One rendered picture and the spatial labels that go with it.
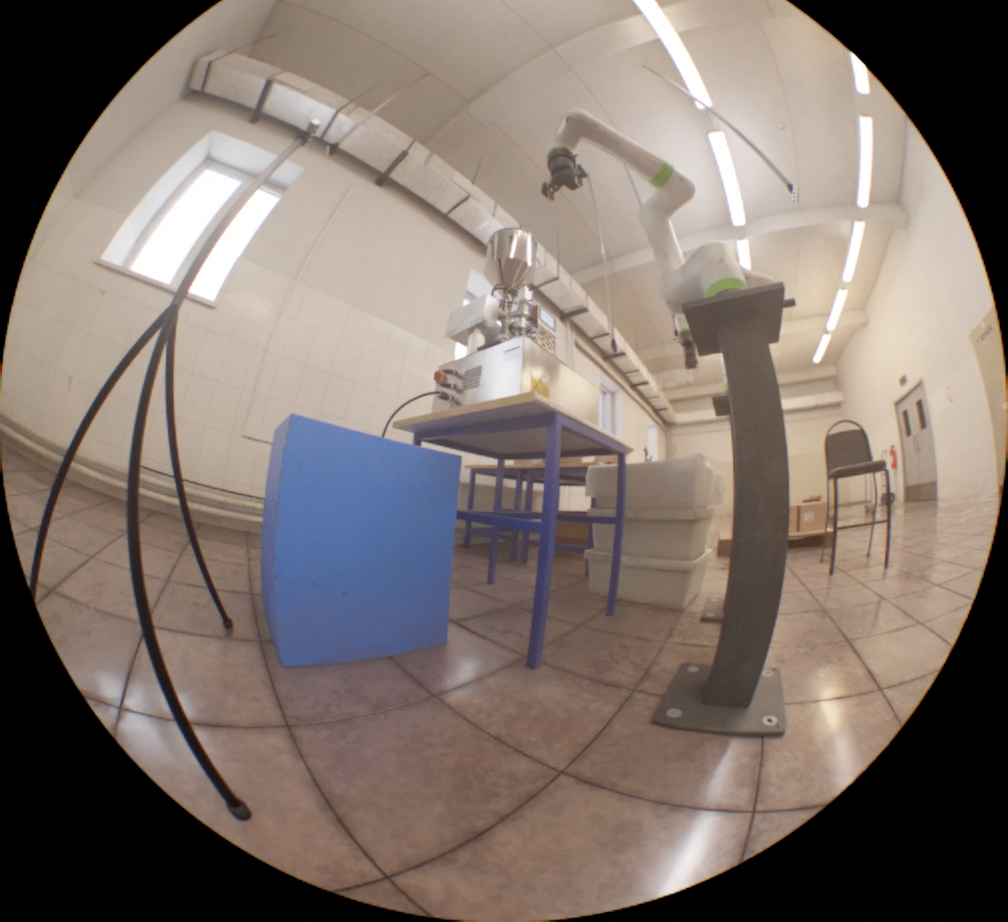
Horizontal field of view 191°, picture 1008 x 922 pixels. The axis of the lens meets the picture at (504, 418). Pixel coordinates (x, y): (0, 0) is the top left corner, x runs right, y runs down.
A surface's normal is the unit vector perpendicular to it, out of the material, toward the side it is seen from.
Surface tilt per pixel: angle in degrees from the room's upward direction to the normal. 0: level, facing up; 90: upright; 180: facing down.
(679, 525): 96
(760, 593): 90
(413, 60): 180
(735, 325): 90
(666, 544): 96
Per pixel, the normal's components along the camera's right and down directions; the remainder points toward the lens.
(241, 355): 0.75, -0.11
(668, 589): -0.77, -0.12
